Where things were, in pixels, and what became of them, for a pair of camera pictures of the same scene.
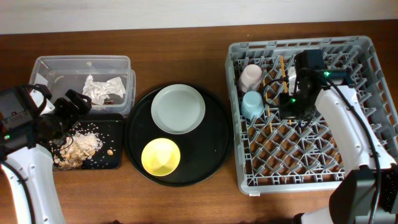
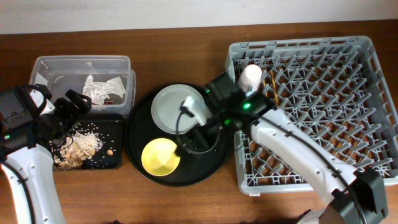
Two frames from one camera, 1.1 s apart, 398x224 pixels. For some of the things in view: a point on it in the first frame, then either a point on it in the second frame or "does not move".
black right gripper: [285, 110] -> [215, 132]
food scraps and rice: [84, 145] does not move
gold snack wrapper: [108, 101] does not move
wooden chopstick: [284, 78] -> [275, 86]
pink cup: [250, 78] does not move
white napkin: [97, 92] does not move
